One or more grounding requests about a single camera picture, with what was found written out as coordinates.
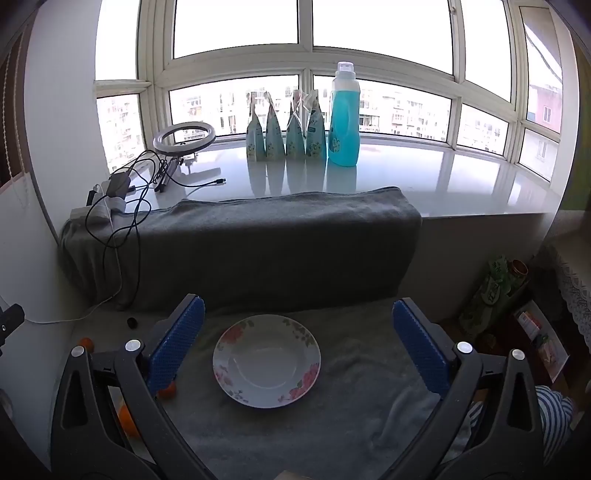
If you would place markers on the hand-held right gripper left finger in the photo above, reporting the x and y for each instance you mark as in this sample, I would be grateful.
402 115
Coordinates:
178 344

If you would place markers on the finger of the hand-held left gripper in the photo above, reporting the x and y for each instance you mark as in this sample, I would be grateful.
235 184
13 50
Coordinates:
11 318

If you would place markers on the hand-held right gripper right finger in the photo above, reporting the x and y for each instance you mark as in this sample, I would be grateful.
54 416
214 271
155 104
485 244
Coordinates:
418 346

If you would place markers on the floral white plate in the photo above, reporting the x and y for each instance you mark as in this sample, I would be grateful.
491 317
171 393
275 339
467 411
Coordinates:
268 364

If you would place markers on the small dark chestnut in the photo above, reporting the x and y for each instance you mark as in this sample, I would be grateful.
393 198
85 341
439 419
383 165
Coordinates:
132 322

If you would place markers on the green snack packet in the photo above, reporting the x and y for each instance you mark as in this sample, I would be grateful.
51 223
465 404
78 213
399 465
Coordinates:
485 295

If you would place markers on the brown jar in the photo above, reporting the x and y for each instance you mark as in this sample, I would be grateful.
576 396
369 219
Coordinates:
518 272

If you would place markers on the printed cardboard box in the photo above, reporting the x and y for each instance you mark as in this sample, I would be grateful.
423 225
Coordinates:
547 341

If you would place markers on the white power strip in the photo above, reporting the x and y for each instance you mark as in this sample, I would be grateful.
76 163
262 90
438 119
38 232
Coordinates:
92 212

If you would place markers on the grey fleece blanket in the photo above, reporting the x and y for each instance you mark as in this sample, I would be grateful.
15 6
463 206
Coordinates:
277 249

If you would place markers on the person's striped trousers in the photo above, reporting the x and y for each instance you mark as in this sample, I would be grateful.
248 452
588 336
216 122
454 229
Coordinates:
551 415

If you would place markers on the white lace cloth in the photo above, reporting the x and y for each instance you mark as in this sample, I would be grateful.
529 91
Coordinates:
572 286

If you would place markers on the grey power adapter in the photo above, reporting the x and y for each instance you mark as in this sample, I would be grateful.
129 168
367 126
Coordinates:
119 182

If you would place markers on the brown window blind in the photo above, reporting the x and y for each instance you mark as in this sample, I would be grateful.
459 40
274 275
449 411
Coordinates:
11 115

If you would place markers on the teal refill pouch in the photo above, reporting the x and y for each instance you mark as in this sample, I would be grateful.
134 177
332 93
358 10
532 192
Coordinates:
295 138
316 138
274 138
255 138

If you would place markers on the blue detergent bottle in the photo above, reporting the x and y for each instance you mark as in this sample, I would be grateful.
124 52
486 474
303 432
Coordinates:
344 124

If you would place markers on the white window frame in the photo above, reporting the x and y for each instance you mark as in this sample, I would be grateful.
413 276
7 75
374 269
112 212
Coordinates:
304 57

